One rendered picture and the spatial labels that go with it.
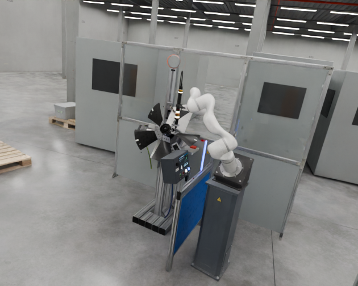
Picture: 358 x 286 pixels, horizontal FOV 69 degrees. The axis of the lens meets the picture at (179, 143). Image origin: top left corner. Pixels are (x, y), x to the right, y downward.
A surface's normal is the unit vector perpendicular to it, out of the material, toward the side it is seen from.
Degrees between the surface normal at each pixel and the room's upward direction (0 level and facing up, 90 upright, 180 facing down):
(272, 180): 90
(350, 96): 90
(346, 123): 90
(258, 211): 90
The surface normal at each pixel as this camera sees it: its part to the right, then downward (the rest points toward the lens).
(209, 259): -0.53, 0.20
